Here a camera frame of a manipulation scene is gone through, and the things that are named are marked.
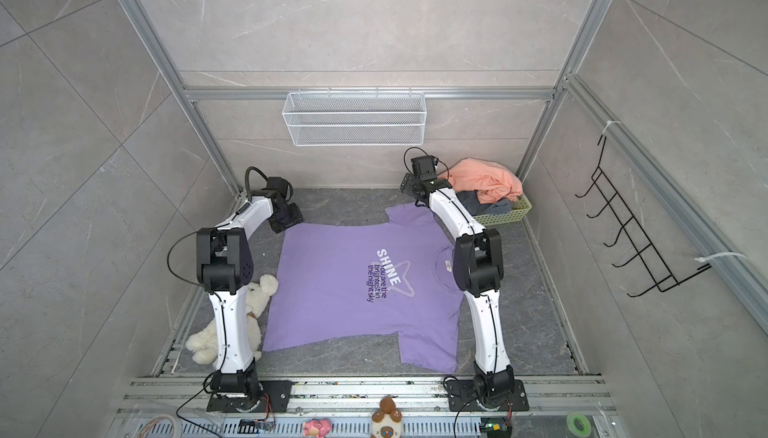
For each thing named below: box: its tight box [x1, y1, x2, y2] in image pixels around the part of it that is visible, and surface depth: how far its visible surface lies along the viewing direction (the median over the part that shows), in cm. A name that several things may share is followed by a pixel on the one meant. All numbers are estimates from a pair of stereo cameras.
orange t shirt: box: [438, 157, 523, 204], surface depth 109 cm
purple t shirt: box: [263, 201, 466, 372], surface depth 94 cm
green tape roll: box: [566, 412, 591, 438], surface depth 71 cm
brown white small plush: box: [371, 396, 403, 438], surface depth 69 cm
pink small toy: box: [302, 419, 331, 438], surface depth 69 cm
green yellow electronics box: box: [480, 417, 511, 438], surface depth 72 cm
